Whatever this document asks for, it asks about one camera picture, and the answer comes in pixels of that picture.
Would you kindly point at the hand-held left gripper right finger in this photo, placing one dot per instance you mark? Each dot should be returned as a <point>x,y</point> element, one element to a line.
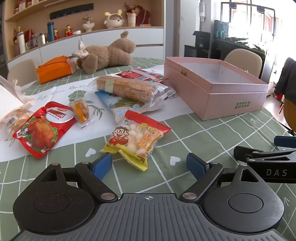
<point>195,165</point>

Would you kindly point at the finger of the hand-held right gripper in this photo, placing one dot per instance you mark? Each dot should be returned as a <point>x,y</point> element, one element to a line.
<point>245,153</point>
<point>285,141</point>

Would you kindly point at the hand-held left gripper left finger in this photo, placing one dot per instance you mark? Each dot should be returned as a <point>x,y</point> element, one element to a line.
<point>103,165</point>

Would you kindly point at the yellow snack ball packet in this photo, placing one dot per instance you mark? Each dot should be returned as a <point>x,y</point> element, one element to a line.
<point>134,139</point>

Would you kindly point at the pink cardboard box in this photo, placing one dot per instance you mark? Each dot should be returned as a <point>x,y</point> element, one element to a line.
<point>231,104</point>

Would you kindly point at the small orange snack packet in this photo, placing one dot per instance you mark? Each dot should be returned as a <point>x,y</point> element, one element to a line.
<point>81,111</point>

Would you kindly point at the blue seaweed packet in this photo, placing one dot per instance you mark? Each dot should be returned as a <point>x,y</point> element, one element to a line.
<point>120,105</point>

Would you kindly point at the red roast chicken packet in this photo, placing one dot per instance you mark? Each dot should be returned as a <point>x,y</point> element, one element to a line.
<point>41,132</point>

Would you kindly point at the clear corn cob packet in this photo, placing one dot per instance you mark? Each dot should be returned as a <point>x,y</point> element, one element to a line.
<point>129,89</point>

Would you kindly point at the red sausage packet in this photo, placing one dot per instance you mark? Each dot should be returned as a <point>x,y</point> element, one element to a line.
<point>131,74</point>

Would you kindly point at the clear bread packet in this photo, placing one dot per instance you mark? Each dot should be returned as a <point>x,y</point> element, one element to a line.
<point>13,118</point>

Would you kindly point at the orange chair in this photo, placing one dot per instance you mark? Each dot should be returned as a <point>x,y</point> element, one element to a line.
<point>291,115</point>

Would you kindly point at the white printed table runner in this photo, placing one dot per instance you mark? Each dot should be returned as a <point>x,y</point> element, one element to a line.
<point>57,92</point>

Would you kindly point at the beige chair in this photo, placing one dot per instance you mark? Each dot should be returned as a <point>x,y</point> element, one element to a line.
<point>22,71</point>
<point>242,60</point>

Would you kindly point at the orange pouch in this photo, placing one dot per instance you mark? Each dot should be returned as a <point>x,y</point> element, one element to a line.
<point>53,69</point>

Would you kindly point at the brown teddy plush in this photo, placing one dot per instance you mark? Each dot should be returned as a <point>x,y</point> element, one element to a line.
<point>104,55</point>

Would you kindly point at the black water dispenser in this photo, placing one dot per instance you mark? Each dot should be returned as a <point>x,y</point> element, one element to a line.
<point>201,44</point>

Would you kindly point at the white gift bag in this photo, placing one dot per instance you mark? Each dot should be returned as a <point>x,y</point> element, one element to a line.
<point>7,97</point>

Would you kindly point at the glass fish tank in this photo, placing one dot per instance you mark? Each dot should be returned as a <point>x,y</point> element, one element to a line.
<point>231,30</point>

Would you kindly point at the white sideboard cabinet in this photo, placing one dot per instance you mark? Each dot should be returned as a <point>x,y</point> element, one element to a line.
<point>143,39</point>

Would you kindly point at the small red figurine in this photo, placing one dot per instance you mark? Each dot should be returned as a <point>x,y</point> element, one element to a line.
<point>56,34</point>

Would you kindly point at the steel mug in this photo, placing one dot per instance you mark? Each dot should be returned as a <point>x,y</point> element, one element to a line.
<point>40,39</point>

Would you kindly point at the white flower vase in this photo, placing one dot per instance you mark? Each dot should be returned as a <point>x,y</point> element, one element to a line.
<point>87,25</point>

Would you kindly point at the blue thermos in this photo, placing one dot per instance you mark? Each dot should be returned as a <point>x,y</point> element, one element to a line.
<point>50,31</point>

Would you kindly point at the white bunny ceramic pot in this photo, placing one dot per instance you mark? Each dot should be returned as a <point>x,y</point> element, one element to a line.
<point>113,20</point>

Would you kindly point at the white bottle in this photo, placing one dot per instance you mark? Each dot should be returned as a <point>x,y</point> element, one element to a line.
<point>21,42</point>

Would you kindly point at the yellow white cup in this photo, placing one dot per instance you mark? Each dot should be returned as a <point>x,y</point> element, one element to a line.
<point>131,20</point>

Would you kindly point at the brown plush ornament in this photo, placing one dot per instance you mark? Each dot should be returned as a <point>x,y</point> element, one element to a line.
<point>142,16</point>

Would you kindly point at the white wall-mounted device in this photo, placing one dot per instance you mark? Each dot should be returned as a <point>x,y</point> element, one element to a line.
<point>202,10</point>

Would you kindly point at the black hook rail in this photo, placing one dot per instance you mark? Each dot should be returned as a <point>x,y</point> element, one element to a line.
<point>69,12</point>

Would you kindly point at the wooden wall shelf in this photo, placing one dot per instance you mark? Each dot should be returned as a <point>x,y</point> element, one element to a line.
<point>34,9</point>

